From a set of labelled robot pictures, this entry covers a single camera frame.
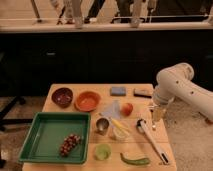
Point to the dark maroon bowl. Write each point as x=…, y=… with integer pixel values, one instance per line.
x=62, y=97

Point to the black office chair base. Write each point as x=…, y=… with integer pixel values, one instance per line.
x=7, y=108

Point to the black chalkboard eraser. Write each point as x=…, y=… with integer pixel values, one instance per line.
x=142, y=93

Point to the blue sponge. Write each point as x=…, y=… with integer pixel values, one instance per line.
x=118, y=91

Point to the green plastic tray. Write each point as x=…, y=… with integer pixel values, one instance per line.
x=47, y=134

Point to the small metal cup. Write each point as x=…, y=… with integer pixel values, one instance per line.
x=102, y=125

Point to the green chili pepper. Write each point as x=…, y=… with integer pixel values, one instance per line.
x=136, y=162

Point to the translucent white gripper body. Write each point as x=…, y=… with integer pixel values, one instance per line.
x=157, y=111

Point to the white handled kitchen tool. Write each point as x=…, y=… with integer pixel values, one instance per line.
x=142, y=128

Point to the green lime cup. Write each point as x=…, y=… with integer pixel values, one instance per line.
x=102, y=152

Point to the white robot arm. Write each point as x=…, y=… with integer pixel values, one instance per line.
x=176, y=81

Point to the orange red bowl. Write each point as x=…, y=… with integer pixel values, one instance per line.
x=87, y=101

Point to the red grape bunch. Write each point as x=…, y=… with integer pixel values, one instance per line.
x=69, y=143

